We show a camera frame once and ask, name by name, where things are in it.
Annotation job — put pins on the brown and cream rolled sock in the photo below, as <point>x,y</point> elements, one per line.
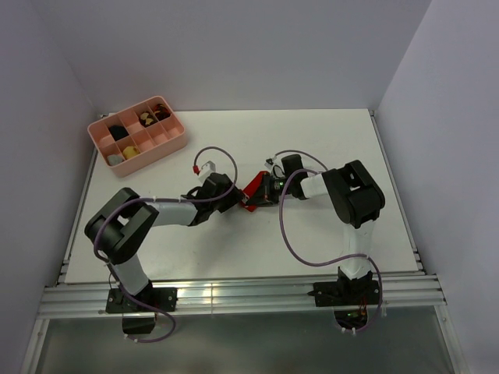
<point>147,119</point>

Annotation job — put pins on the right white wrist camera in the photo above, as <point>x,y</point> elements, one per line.
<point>271,163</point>

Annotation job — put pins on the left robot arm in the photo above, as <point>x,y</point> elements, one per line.
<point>118,229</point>

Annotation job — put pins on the aluminium front frame rail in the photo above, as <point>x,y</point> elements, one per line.
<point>280,294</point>

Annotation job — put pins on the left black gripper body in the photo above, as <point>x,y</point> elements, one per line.
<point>226,202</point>

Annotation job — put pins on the black rolled sock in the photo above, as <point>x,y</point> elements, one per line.
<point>118,132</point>

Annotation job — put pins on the yellow rolled sock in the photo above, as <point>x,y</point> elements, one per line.
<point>130,152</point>

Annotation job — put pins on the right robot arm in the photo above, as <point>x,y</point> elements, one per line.
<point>356,198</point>

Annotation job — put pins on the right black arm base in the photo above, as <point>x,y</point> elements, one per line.
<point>356,303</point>

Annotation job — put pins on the grey rolled sock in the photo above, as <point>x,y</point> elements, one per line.
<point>114,159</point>

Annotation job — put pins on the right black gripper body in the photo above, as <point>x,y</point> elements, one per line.
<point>279,185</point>

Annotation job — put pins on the dark red-black rolled sock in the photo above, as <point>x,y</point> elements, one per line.
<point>161,112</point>

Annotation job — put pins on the pink plastic divided organizer box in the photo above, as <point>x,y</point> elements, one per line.
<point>154,142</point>

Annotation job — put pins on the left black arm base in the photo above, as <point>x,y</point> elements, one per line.
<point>140,312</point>

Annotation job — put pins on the red Santa sock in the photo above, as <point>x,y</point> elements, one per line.
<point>251,189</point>

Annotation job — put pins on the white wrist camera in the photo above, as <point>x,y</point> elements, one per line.
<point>271,163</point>
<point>204,171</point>

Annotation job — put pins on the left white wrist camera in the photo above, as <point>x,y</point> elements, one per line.
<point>204,171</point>

